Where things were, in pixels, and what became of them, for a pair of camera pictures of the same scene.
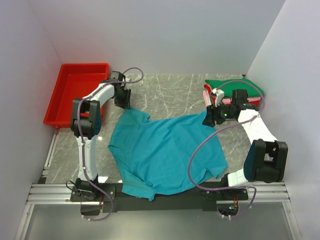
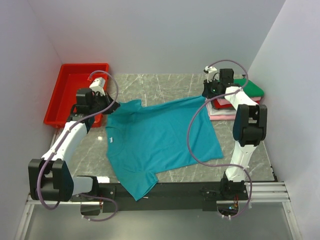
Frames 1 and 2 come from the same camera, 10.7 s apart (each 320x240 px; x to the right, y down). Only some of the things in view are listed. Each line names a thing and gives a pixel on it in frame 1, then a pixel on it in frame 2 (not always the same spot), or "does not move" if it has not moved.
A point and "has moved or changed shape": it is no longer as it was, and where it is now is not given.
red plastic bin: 76,81 does not move
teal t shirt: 165,156 has moved or changed shape
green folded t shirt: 227,86 does not move
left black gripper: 122,96 -> 107,102
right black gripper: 214,115 -> 207,90
